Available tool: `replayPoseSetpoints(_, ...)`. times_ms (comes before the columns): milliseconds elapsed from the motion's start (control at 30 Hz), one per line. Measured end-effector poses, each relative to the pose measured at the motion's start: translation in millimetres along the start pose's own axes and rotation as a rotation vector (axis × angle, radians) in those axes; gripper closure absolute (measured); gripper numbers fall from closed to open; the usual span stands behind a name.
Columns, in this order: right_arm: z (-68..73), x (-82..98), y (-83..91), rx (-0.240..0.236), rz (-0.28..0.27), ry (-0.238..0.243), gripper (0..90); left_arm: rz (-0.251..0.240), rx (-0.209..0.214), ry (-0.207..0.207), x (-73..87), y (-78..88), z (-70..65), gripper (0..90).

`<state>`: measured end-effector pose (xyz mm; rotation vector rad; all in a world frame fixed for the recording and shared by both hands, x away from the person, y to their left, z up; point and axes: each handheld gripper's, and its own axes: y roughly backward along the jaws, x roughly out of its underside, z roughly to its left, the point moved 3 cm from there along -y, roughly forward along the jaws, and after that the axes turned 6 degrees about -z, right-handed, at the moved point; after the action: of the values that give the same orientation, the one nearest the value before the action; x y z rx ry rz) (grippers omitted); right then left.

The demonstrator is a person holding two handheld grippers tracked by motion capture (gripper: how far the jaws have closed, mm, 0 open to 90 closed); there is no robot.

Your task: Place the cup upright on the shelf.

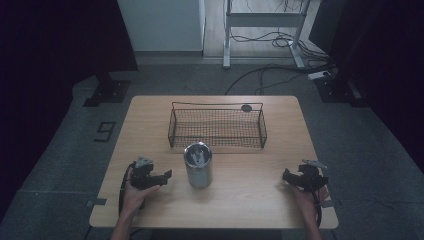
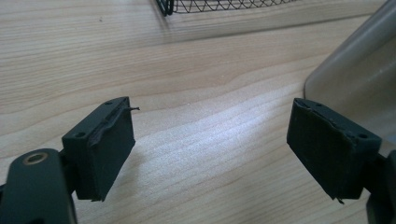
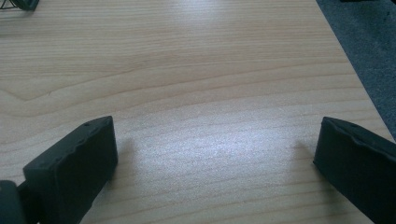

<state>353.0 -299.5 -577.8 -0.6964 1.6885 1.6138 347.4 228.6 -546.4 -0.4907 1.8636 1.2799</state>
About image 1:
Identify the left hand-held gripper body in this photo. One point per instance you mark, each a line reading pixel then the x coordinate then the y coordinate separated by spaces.
pixel 141 171

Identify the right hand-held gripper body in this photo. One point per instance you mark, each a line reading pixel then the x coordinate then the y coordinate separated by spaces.
pixel 311 176

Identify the silver metal can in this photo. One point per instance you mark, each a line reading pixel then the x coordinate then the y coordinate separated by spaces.
pixel 198 168

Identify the person's right hand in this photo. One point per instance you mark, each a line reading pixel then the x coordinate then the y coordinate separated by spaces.
pixel 306 200

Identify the person's left hand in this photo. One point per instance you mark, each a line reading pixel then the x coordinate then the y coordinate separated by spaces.
pixel 135 196

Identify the black round table grommet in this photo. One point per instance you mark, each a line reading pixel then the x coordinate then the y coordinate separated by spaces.
pixel 246 108

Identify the black stand base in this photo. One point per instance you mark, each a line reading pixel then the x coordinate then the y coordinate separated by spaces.
pixel 338 90
pixel 108 91

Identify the white power strip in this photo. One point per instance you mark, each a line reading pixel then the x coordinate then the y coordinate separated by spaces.
pixel 318 75

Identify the dark curtain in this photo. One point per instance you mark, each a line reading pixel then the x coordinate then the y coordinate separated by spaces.
pixel 50 66
pixel 383 66

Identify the white cabinet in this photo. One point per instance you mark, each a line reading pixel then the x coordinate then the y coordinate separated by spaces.
pixel 163 26

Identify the white metal desk frame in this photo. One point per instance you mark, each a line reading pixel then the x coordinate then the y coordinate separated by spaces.
pixel 263 19

